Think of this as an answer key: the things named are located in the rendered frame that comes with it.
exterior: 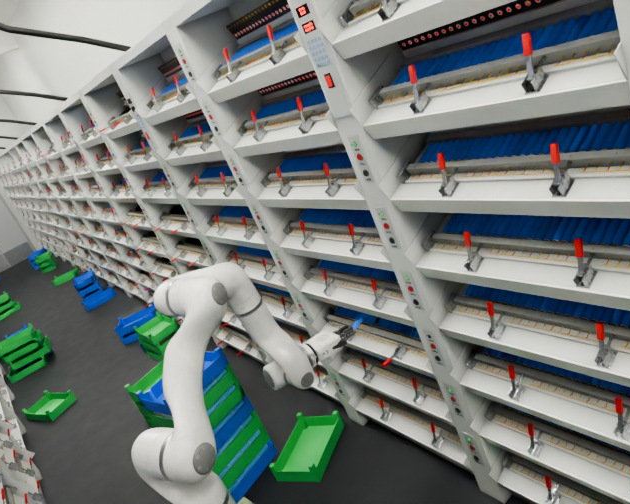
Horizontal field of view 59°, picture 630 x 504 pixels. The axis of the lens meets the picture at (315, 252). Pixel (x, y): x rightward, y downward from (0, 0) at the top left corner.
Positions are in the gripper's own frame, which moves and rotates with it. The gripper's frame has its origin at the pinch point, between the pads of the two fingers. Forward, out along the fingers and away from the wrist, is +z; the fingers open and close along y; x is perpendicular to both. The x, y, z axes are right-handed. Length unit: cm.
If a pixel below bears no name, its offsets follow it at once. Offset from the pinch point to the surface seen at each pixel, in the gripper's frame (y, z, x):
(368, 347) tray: -2.1, 5.4, 8.3
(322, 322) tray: 26.8, 7.1, 5.7
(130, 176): 167, -3, -61
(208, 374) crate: 48, -35, 11
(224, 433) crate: 46, -39, 36
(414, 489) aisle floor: -14, -1, 58
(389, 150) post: -43, 1, -60
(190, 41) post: 27, -7, -103
